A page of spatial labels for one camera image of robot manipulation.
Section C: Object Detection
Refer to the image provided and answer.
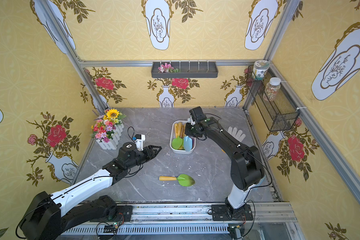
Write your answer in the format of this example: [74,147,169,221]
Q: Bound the light green trowel wooden handle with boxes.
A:
[180,125,185,139]

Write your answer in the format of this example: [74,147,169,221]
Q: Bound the light blue shovel pale handle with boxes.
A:
[183,136,193,152]

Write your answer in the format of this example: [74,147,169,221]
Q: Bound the yellow scoop with yellow handle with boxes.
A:
[175,123,179,138]

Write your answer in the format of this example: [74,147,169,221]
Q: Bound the green shovel yellow handle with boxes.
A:
[172,122,183,150]

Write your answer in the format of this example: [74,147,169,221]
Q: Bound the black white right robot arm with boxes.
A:
[185,107,265,214]

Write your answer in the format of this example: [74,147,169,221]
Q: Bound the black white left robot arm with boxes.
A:
[17,142,162,240]

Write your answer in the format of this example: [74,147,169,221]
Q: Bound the white plastic storage box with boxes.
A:
[170,120,196,155]

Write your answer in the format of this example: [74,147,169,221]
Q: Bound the artificial flowers in white fence pot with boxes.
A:
[91,109,126,150]

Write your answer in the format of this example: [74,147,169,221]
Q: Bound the white knitted work glove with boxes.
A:
[228,126,246,143]

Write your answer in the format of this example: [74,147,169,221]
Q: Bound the small pink flowers on shelf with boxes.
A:
[158,63,180,73]

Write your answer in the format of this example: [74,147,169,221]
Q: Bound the clear jar with white lid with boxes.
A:
[263,77,281,102]

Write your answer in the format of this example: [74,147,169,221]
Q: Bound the jar with patterned label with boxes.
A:
[252,60,270,81]

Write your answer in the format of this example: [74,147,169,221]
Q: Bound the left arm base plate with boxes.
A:
[90,205,133,222]

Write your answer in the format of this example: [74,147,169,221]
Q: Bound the dark grey wall shelf tray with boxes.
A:
[151,61,219,79]

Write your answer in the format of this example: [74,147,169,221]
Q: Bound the left circuit board with wires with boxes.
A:
[95,222,124,236]

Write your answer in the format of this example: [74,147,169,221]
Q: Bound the circuit board with wires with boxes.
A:
[228,224,245,240]
[95,222,124,236]

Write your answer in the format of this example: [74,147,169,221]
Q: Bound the black wire mesh basket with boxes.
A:
[247,66,300,132]

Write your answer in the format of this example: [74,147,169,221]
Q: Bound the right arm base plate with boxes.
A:
[208,204,254,221]

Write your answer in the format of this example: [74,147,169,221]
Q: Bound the right circuit board with wires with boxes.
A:
[228,224,245,240]

